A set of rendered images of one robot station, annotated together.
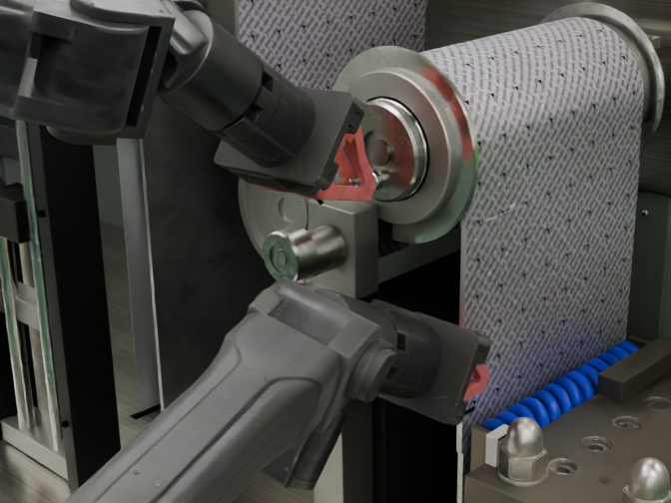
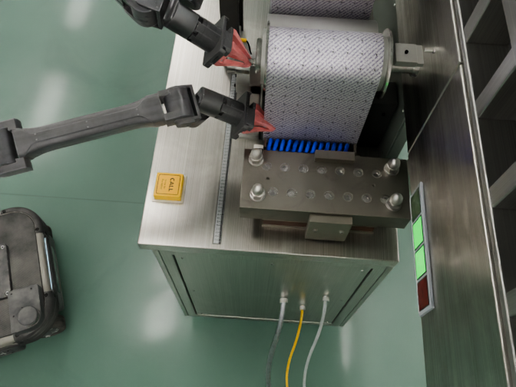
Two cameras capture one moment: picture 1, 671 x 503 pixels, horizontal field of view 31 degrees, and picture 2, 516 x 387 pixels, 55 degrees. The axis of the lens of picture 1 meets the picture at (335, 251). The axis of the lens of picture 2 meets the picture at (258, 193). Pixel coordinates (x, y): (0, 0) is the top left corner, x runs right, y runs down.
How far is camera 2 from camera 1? 0.89 m
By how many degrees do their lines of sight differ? 53
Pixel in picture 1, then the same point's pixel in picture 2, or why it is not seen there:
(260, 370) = (138, 111)
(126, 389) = not seen: hidden behind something
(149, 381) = not seen: hidden behind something
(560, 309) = (316, 125)
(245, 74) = (184, 31)
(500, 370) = (282, 129)
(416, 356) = (226, 118)
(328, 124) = (213, 51)
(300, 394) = (144, 122)
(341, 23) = not seen: outside the picture
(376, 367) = (179, 124)
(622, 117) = (362, 88)
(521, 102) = (301, 71)
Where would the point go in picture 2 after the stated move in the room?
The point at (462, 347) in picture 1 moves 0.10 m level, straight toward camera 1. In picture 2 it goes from (241, 124) to (203, 145)
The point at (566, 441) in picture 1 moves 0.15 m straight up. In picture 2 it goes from (280, 160) to (284, 125)
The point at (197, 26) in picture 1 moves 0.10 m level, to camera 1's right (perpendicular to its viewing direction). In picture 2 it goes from (174, 11) to (206, 41)
